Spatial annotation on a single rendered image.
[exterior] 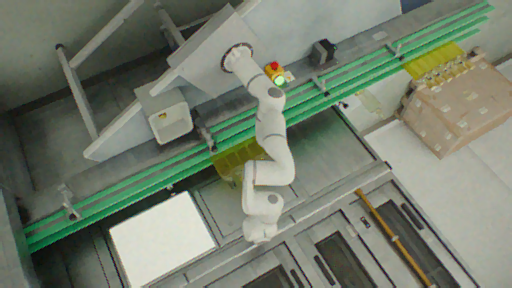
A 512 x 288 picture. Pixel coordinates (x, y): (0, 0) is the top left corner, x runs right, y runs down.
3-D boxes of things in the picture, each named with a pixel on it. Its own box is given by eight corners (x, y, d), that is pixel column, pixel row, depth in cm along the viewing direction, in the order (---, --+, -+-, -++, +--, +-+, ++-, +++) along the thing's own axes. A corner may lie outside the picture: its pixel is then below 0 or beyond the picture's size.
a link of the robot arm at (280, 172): (256, 132, 136) (257, 167, 127) (296, 134, 137) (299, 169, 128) (253, 156, 147) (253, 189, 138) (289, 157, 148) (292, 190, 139)
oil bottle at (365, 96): (349, 89, 224) (378, 123, 213) (352, 83, 219) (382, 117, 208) (357, 86, 226) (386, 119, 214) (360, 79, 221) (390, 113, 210)
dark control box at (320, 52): (310, 54, 200) (319, 65, 196) (312, 43, 193) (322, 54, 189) (323, 48, 202) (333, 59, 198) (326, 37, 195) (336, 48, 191)
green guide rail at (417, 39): (209, 129, 181) (217, 142, 177) (209, 128, 180) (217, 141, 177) (484, 1, 223) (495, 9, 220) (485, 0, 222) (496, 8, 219)
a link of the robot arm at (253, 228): (276, 200, 151) (268, 220, 169) (243, 207, 148) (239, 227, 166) (282, 221, 147) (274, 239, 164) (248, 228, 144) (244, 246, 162)
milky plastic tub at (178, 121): (152, 131, 182) (159, 145, 178) (140, 103, 163) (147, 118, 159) (186, 116, 186) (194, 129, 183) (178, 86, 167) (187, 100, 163)
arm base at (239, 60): (215, 57, 156) (235, 83, 149) (239, 36, 154) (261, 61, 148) (231, 74, 170) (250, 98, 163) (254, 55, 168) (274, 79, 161)
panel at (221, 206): (107, 230, 186) (132, 296, 171) (104, 228, 183) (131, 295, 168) (270, 148, 207) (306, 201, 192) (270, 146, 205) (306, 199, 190)
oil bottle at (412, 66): (393, 59, 222) (427, 93, 210) (396, 52, 217) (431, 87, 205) (401, 55, 223) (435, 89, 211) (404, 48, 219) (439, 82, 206)
